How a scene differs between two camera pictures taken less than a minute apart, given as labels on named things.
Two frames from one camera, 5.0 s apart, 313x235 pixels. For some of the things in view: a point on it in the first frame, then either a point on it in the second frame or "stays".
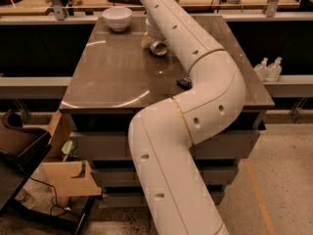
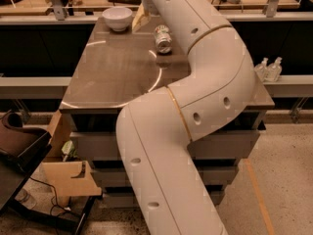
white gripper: x=155 y=30 -> x=150 y=6
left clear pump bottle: x=262 y=70 stays
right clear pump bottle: x=274 y=70 stays
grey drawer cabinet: x=112 y=75 stays
